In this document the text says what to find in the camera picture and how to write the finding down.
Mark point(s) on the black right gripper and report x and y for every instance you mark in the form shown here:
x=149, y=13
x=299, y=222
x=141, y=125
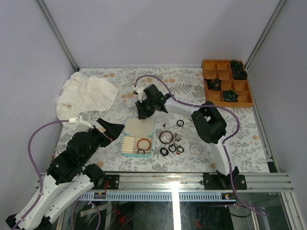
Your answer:
x=143, y=114

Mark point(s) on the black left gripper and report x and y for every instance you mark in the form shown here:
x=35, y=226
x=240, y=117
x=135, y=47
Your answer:
x=114, y=130

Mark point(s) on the orange red bangle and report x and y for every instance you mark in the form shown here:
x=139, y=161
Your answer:
x=144, y=139

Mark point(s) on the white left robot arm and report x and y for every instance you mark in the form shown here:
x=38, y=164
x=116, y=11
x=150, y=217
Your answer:
x=67, y=178

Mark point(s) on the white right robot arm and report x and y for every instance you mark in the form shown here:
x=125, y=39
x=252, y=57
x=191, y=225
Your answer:
x=209, y=123

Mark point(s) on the teal jewelry box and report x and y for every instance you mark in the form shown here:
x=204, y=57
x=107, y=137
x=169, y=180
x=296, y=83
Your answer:
x=135, y=129

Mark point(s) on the floral table mat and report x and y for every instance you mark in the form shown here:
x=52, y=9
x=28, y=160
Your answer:
x=244, y=142

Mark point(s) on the dark purple bangle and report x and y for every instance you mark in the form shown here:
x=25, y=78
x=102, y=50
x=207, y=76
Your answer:
x=166, y=132

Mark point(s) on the white crumpled cloth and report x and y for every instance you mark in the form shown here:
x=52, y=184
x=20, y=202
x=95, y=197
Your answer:
x=82, y=94

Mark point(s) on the thin silver bangle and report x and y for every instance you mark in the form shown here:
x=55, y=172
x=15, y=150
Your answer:
x=196, y=149

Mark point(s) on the black orange scrunchie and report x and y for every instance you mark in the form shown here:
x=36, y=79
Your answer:
x=214, y=84

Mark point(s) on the wooden compartment tray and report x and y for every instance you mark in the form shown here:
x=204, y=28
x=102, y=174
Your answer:
x=221, y=69

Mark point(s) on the black green scrunchie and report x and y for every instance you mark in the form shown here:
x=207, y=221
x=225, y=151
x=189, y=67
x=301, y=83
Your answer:
x=230, y=96

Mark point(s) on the black scrunchie top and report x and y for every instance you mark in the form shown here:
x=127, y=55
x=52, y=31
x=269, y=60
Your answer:
x=235, y=64

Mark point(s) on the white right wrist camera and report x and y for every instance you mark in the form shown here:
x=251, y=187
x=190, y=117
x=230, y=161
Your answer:
x=139, y=91

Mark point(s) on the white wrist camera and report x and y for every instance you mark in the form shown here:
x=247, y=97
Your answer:
x=139, y=91
x=80, y=123

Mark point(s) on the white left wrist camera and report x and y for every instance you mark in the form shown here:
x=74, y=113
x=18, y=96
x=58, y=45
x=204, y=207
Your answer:
x=80, y=123

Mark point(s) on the aluminium rail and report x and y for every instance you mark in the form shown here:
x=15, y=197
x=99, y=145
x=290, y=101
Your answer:
x=196, y=182

